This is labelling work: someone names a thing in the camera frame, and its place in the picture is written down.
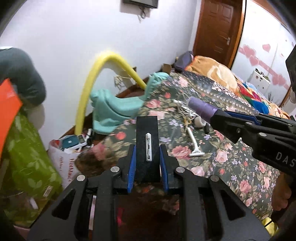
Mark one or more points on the white plastic shopping bag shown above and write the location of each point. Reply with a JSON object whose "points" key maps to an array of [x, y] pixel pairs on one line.
{"points": [[64, 152]]}

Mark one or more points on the dark blue backpack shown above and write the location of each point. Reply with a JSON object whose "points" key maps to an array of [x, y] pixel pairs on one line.
{"points": [[183, 61]]}

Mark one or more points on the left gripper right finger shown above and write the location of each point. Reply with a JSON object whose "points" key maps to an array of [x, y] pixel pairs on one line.
{"points": [[209, 209]]}

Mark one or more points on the colourful patchwork blanket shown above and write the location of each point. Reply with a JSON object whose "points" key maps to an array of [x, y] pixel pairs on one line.
{"points": [[258, 101]]}

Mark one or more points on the white tape roll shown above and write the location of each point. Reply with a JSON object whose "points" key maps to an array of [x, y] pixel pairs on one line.
{"points": [[199, 122]]}

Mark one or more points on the brown wooden door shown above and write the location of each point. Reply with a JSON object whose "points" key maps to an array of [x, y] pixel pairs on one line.
{"points": [[219, 30]]}

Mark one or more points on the wall power socket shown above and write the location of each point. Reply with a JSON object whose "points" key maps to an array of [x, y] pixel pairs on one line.
{"points": [[118, 82]]}

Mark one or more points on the yellow foam tube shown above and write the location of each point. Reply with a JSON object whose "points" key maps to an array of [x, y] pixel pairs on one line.
{"points": [[108, 59]]}

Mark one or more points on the white disposable razor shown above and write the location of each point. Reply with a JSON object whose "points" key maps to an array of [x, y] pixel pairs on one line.
{"points": [[196, 152]]}

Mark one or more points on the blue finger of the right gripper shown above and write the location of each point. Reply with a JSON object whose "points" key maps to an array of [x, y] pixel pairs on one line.
{"points": [[231, 120]]}

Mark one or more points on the floral bed quilt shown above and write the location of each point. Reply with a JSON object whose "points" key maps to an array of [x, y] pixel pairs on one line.
{"points": [[251, 180]]}

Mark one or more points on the orange yellow blanket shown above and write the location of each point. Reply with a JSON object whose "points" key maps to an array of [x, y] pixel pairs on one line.
{"points": [[215, 71]]}

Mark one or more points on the teal plastic ride-on toy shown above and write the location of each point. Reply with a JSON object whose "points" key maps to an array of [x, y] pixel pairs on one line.
{"points": [[110, 111]]}

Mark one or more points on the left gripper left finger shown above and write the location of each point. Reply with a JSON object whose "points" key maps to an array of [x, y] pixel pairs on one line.
{"points": [[86, 209]]}

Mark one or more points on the lower wall monitor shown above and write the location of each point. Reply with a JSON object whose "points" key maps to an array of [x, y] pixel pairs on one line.
{"points": [[151, 4]]}

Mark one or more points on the white storage box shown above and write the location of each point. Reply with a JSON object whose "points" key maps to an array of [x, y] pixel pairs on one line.
{"points": [[259, 81]]}

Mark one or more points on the cardboard box by bed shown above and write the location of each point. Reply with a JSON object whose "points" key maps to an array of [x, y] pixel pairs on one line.
{"points": [[166, 68]]}

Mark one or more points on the green leafy bag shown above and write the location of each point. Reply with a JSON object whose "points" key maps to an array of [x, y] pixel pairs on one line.
{"points": [[29, 180]]}

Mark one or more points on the right hand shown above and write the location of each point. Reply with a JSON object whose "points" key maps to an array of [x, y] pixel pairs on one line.
{"points": [[281, 193]]}

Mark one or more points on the dark green cushion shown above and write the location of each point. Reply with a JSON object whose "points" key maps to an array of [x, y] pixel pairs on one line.
{"points": [[17, 66]]}

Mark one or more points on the white wardrobe with hearts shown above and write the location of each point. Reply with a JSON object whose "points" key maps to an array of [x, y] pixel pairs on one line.
{"points": [[265, 45]]}

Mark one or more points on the orange box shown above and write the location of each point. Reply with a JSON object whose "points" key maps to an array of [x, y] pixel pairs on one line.
{"points": [[10, 105]]}

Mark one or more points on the black clip box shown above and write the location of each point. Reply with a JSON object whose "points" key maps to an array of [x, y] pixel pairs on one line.
{"points": [[147, 150]]}

